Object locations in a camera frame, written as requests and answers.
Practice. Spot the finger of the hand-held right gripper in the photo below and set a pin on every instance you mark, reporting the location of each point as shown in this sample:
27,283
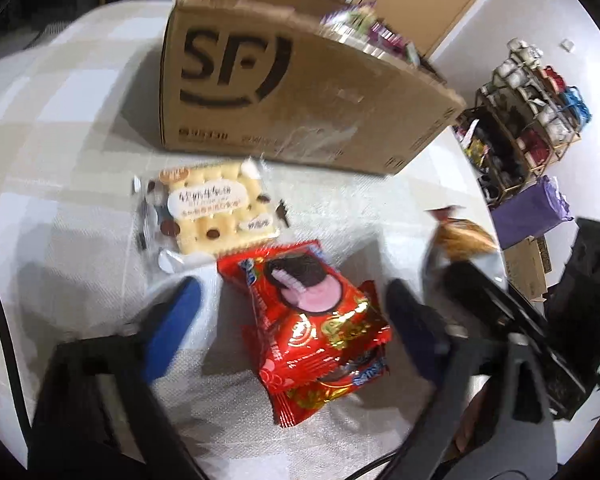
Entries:
485,287

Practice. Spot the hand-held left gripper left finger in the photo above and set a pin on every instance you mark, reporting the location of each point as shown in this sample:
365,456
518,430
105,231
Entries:
175,330

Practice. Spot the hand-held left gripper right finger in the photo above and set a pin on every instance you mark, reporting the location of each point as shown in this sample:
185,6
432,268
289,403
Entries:
415,332

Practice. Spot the orange snack packet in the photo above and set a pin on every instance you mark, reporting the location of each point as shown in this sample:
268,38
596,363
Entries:
467,237

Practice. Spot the red cookie packet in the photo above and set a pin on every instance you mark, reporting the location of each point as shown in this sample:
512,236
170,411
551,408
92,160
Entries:
310,402
300,290

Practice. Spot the cream cracker packet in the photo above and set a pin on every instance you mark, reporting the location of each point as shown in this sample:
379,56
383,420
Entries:
210,205

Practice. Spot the brown cardboard box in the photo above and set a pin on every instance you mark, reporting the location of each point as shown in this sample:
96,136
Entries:
305,110

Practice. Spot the purple candy packet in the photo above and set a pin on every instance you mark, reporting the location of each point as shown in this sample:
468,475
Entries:
397,45

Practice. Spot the snack packets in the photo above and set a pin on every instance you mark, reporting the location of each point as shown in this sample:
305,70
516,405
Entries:
350,20

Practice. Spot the small open cardboard box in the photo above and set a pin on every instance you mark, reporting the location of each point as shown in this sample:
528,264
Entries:
527,267

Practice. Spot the purple bin bag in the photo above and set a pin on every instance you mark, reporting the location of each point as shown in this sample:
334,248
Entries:
530,210

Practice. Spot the metal rack with cups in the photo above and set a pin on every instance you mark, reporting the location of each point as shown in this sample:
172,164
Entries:
540,105

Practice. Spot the wooden door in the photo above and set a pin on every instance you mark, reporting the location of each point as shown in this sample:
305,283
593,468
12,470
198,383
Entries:
445,0

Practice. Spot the white light switch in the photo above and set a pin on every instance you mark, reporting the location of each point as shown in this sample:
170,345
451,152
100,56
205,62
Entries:
568,46

